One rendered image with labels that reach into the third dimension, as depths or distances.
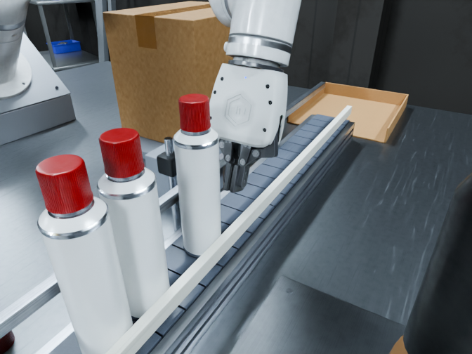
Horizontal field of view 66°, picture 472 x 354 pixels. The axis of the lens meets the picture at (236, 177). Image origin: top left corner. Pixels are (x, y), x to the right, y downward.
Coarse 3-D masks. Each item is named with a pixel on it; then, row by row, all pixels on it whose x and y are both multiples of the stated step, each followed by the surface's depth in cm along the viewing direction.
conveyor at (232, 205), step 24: (312, 120) 89; (288, 144) 77; (264, 168) 68; (240, 192) 61; (288, 192) 63; (264, 216) 55; (240, 240) 50; (168, 264) 46; (216, 264) 47; (72, 336) 37
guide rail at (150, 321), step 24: (336, 120) 79; (312, 144) 69; (288, 168) 61; (264, 192) 54; (240, 216) 49; (216, 240) 45; (192, 264) 41; (192, 288) 41; (168, 312) 37; (144, 336) 35
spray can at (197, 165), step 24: (192, 96) 40; (192, 120) 39; (192, 144) 39; (216, 144) 41; (192, 168) 41; (216, 168) 42; (192, 192) 42; (216, 192) 44; (192, 216) 44; (216, 216) 45; (192, 240) 46
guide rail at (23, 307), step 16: (304, 96) 78; (288, 112) 72; (224, 160) 54; (176, 192) 46; (160, 208) 44; (48, 288) 32; (16, 304) 31; (32, 304) 31; (0, 320) 29; (16, 320) 30; (0, 336) 29
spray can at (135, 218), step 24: (120, 144) 30; (120, 168) 31; (144, 168) 33; (120, 192) 31; (144, 192) 32; (120, 216) 32; (144, 216) 33; (120, 240) 33; (144, 240) 34; (120, 264) 35; (144, 264) 35; (144, 288) 37; (168, 288) 40; (144, 312) 38
